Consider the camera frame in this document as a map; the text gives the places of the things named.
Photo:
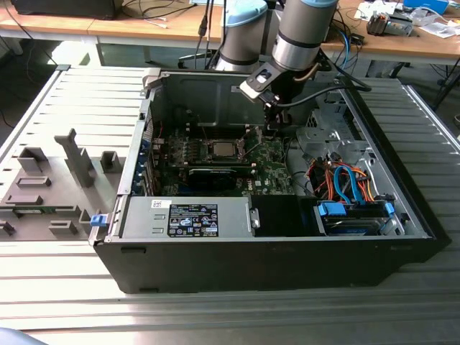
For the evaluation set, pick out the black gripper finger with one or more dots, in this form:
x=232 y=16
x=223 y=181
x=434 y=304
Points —
x=275 y=115

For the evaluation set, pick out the silver CPU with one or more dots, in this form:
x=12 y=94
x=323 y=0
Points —
x=225 y=148

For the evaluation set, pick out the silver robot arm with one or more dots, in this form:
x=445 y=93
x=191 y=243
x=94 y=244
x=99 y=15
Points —
x=298 y=36

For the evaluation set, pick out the CPU socket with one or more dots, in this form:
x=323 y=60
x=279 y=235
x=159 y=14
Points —
x=240 y=155

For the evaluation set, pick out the metal locking lever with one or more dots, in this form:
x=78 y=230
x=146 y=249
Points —
x=203 y=131

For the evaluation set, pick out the metal CPU cooler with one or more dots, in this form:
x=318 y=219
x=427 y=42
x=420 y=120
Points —
x=375 y=25

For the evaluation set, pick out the green motherboard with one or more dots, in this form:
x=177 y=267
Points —
x=269 y=169

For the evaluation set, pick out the grey disk bay cage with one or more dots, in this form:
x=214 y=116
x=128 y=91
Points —
x=323 y=140

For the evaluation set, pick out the black speaker box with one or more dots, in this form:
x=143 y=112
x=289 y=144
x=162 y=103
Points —
x=331 y=34

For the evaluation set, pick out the black graphics card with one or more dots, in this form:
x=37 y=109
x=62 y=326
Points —
x=212 y=179

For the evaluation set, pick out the black plastic shroud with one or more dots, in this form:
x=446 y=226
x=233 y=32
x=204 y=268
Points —
x=276 y=215

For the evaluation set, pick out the office chair base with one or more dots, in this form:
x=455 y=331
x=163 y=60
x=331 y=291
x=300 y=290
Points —
x=181 y=64

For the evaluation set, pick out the hard disk in blue carrier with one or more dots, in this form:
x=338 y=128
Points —
x=332 y=209

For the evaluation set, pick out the white paper sheets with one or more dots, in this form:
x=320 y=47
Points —
x=438 y=28
x=366 y=10

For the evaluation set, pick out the grey drive unit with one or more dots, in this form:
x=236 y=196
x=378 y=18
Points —
x=399 y=27

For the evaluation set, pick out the black PC case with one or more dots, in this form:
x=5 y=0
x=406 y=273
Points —
x=251 y=266

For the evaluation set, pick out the blue box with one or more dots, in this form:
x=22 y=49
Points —
x=426 y=4

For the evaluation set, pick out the grey power supply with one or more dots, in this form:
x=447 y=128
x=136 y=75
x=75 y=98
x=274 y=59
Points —
x=143 y=215

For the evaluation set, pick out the wooden desk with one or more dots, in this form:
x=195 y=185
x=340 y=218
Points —
x=54 y=23
x=118 y=27

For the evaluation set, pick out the blue case latch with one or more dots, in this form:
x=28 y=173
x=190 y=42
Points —
x=97 y=221

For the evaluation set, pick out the grey parts rack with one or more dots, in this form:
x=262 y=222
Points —
x=54 y=187

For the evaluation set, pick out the black flat device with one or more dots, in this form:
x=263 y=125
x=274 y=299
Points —
x=64 y=9

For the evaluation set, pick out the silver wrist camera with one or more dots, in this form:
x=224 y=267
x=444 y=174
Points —
x=251 y=91

